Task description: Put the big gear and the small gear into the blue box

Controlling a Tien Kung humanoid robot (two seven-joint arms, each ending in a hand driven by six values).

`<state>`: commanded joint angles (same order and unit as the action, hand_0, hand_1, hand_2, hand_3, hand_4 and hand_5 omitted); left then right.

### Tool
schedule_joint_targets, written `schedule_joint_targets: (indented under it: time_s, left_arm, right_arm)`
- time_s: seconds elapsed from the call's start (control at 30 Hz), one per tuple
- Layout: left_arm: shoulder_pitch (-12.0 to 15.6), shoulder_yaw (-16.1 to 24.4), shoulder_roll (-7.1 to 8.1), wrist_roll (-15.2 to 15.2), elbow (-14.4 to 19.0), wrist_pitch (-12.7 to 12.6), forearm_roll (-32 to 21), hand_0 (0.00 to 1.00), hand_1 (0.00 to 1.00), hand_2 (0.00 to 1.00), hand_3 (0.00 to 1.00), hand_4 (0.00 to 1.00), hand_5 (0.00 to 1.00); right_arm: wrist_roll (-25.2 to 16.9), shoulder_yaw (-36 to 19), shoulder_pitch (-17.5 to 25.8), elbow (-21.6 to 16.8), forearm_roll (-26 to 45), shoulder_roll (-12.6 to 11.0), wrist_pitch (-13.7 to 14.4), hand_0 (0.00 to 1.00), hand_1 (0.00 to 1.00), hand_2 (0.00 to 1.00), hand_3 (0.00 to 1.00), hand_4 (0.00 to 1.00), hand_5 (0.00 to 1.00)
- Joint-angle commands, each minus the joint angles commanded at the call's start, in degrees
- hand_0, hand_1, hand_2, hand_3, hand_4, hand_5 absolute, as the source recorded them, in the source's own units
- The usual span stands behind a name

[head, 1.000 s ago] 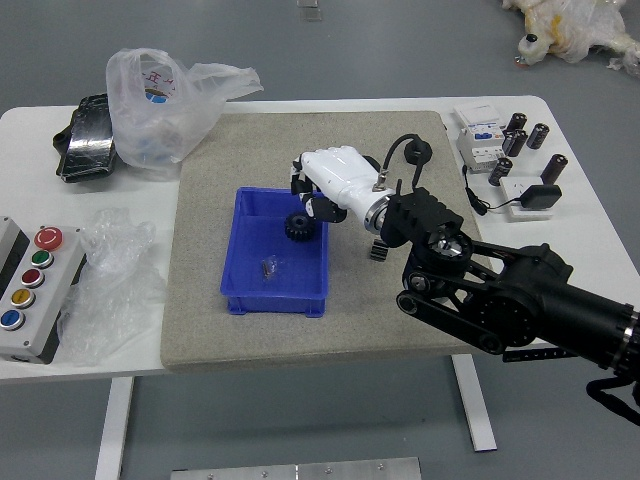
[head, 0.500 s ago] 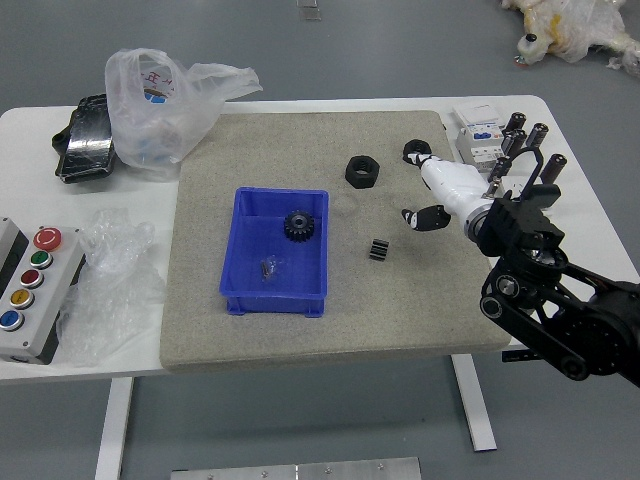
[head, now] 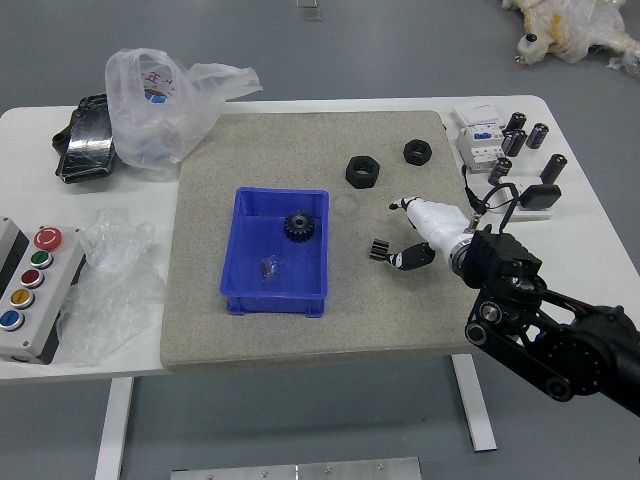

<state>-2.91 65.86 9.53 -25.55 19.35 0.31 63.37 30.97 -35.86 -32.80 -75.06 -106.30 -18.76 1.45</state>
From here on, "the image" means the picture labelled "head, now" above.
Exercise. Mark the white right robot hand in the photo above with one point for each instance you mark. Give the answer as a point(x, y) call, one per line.
point(437, 222)

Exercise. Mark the small black gear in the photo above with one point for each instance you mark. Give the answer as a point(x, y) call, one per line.
point(379, 249)

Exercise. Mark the big black gear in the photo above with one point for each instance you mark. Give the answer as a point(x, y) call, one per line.
point(302, 232)

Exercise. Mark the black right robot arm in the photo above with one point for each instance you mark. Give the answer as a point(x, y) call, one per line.
point(505, 255)

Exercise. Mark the small black hex nut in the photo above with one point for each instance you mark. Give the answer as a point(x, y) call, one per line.
point(417, 159)

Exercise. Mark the big black hex nut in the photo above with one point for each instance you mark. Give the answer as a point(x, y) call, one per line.
point(361, 181)

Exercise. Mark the blue plastic box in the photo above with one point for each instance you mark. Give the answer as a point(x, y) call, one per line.
point(280, 280)

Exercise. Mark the grey push-button control box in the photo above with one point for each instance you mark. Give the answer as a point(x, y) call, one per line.
point(35, 330)

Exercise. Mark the black cylindrical capacitor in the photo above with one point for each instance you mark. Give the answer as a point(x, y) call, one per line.
point(537, 135)
point(500, 170)
point(514, 141)
point(515, 124)
point(552, 167)

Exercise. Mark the white circuit breaker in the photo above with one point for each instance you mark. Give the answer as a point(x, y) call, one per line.
point(475, 145)

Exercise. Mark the grey-brown table mat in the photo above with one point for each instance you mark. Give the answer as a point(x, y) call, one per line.
point(400, 310)

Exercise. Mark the small clear screw bag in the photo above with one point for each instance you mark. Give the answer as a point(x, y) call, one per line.
point(267, 269)

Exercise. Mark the white table leg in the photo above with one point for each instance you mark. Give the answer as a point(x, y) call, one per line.
point(472, 400)
point(112, 425)

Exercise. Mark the plastic-wrapped plush toy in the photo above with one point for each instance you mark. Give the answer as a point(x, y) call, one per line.
point(575, 25)

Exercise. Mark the small metal floor plate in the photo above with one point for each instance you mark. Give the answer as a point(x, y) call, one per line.
point(308, 10)

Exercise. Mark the white plastic shopping bag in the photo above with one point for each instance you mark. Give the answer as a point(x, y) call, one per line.
point(150, 140)

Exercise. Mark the clear crumpled plastic wrap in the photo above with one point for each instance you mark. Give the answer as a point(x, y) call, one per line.
point(115, 280)

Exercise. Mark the black wrapped plastic tray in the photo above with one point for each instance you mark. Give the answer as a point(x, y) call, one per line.
point(87, 145)

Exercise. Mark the white wall socket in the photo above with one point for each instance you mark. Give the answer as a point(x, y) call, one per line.
point(530, 215)

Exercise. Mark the grey metal base plate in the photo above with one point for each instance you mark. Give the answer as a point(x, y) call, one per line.
point(295, 470)

